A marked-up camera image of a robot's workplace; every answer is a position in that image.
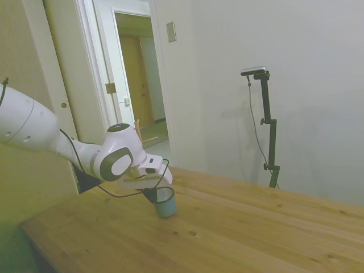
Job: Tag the black camera stand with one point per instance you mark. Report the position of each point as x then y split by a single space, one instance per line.
272 142

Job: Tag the blue enamel mug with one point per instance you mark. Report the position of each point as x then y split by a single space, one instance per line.
168 209

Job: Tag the grey exterior camera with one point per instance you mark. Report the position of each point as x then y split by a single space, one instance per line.
254 70

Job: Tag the white open door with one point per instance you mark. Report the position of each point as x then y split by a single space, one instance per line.
116 71

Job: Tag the metal door latch plate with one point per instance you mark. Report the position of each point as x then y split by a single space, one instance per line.
126 101

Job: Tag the wooden hallway door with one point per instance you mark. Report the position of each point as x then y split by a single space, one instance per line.
136 85

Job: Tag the metal wall switch plate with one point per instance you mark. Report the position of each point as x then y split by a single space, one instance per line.
171 32

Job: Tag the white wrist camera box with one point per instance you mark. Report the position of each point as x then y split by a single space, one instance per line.
152 166

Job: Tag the brass door hinge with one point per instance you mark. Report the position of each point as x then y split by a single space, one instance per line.
110 88

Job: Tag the wooden mug tree black base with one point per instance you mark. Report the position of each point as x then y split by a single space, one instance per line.
137 126

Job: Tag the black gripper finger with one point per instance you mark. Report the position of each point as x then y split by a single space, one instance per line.
150 196

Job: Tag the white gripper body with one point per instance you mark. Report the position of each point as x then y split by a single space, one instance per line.
148 182

